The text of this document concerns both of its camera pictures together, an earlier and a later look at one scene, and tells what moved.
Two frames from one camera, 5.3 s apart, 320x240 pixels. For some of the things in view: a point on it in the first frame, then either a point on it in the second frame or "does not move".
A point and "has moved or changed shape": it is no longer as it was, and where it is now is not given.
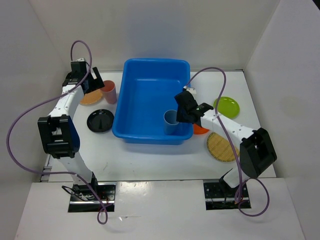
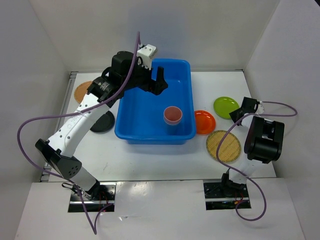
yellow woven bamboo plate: (221, 148) does not move
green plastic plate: (227, 107) does not move
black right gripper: (179, 118) → (233, 114)
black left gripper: (97, 83) → (155, 87)
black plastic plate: (100, 120) does not move
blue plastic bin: (147, 89) does not move
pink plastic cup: (110, 92) has moved or changed shape
